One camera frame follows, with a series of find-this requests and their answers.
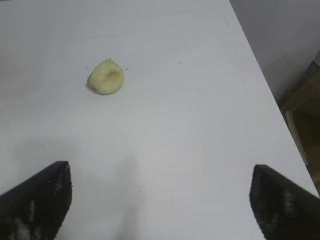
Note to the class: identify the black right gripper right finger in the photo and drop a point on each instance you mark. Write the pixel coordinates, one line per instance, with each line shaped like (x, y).
(285, 207)

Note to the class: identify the brown wooden furniture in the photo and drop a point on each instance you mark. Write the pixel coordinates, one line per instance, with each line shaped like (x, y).
(306, 95)

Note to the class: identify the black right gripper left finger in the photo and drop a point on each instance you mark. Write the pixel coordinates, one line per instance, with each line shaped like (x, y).
(32, 207)

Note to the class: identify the pale yellow egg yolk pastry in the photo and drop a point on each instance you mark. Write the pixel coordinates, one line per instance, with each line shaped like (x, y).
(106, 77)

